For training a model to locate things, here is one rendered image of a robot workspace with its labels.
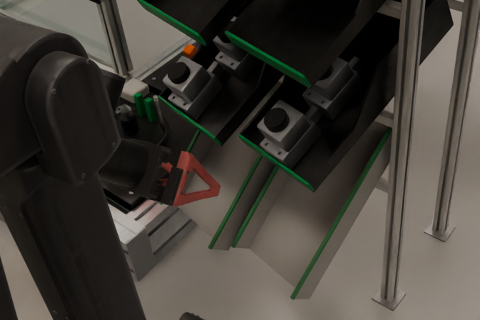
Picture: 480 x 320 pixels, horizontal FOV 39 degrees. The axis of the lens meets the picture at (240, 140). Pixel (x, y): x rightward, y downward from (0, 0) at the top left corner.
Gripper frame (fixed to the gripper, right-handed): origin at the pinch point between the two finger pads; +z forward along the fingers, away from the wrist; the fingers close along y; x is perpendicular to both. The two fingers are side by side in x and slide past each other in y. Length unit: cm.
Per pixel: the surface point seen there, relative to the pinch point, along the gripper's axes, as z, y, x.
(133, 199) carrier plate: 6.0, 26.2, 5.5
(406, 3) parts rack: 2.3, -26.5, -24.9
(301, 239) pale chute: 17.4, -4.2, 3.3
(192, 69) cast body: -4.6, 1.5, -14.5
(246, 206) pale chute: 12.1, 3.3, 1.0
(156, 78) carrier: 15, 49, -19
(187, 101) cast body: -3.0, 3.0, -10.5
